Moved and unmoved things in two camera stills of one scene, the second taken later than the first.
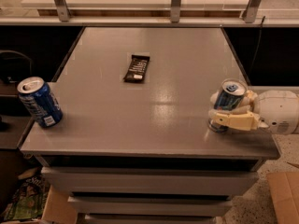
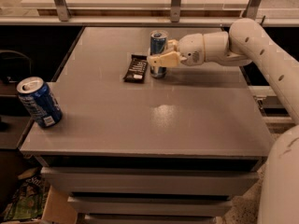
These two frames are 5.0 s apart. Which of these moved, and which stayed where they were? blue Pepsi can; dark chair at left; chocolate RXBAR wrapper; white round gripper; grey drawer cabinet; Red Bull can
Moved: white round gripper; Red Bull can
Stayed: grey drawer cabinet; blue Pepsi can; dark chair at left; chocolate RXBAR wrapper
